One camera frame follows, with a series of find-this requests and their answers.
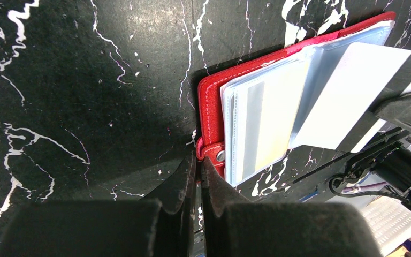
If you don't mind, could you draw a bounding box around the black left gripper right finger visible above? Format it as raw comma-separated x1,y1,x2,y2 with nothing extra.
200,157,249,256

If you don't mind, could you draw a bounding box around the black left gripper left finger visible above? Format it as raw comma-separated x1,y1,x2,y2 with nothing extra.
142,152,197,256

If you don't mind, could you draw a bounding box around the white magnetic stripe card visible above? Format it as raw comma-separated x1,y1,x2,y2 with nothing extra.
289,42,411,153

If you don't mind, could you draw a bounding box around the red card holder wallet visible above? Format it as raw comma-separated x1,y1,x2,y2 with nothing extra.
196,11,395,186

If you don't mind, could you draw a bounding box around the yellow credit card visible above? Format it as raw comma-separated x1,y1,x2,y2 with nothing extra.
230,59,311,185

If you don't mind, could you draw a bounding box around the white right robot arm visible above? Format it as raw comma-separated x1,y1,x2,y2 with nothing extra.
328,93,411,211

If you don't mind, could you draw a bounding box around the white perforated plastic basket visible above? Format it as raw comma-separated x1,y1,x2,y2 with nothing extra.
360,196,411,256

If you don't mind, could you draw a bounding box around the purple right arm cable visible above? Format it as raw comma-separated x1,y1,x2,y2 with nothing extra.
340,182,389,194

